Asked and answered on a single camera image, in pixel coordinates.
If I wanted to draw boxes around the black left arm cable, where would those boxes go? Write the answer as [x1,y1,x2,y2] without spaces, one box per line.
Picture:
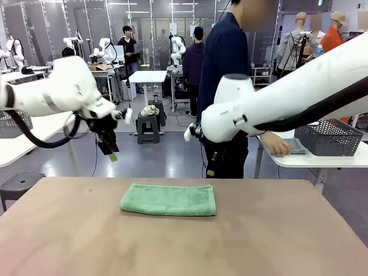
[7,109,84,150]

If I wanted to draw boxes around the small white desk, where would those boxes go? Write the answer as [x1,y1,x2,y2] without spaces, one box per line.
[128,70,168,136]

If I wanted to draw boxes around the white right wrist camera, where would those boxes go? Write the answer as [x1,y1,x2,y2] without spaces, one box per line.
[183,122,197,142]

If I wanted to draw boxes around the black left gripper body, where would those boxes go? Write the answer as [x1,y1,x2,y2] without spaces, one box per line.
[85,113,118,136]

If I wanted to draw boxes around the wooden shoe shelf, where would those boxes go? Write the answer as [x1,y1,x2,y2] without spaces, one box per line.
[251,66,273,86]

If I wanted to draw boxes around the black tripod with phone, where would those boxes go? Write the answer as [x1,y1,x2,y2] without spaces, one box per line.
[277,31,310,78]

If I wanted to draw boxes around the green towel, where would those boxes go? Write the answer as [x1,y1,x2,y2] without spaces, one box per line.
[119,183,217,217]

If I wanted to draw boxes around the mannequin in orange shirt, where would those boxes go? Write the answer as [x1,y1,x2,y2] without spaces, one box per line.
[320,11,350,53]

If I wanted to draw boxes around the mannequin in grey shirt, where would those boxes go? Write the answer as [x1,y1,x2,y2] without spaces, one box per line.
[277,11,320,78]

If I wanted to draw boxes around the grey plastic step stool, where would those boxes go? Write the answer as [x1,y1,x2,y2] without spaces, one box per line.
[136,112,161,144]

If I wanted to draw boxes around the dark grey plastic stool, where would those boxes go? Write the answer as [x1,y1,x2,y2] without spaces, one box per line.
[0,172,47,215]
[148,99,167,127]

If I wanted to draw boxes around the black right arm cable sleeve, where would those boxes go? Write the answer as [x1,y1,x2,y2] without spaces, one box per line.
[252,76,368,133]

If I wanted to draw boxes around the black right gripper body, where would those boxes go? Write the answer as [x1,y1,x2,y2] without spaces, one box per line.
[204,140,221,163]

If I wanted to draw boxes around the beige cloth bundle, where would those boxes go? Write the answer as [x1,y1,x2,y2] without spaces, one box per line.
[140,105,160,117]

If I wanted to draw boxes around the teal grey towel stack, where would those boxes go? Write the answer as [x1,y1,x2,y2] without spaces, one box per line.
[267,137,311,158]

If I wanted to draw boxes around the dark grey perforated basket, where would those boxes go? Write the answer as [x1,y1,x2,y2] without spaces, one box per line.
[293,118,365,158]

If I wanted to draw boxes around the open cardboard box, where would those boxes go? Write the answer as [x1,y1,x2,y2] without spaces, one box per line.
[86,64,113,72]

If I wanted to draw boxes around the person in purple hoodie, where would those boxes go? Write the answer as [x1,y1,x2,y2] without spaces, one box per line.
[182,26,205,117]

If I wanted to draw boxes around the light grey perforated basket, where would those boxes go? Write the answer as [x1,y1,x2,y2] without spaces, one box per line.
[0,110,33,139]

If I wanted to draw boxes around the person's right hand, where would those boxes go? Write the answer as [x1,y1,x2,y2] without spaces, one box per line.
[262,132,291,158]

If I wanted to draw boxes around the person in black top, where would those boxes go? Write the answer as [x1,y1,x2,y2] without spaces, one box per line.
[117,25,143,95]

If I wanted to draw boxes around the person in navy jacket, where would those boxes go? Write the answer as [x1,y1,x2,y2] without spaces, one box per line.
[197,0,281,179]

